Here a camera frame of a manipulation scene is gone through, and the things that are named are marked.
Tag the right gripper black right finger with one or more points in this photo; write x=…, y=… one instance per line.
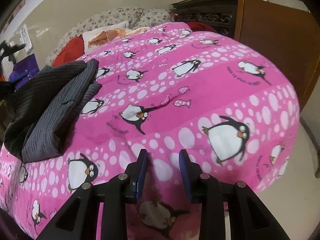
x=249, y=218

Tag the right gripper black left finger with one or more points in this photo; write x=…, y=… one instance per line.
x=100, y=209

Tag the grey pinstriped suit jacket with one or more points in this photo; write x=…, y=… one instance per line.
x=45, y=109

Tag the pink penguin blanket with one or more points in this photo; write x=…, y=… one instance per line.
x=167, y=89

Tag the purple bag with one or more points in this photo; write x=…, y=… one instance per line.
x=24, y=71

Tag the red pillow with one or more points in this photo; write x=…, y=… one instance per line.
x=71, y=52

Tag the white pillow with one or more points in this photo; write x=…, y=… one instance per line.
x=89, y=34

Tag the peach orange cloth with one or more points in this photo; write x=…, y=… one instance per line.
x=112, y=34

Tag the brown wooden wardrobe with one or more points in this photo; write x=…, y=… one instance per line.
x=287, y=36

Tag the dark carved wooden dresser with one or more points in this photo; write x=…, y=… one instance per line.
x=218, y=14

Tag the floral grey bedding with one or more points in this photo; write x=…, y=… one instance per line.
x=135, y=17

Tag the paper wall poster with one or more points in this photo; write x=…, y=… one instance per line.
x=25, y=38

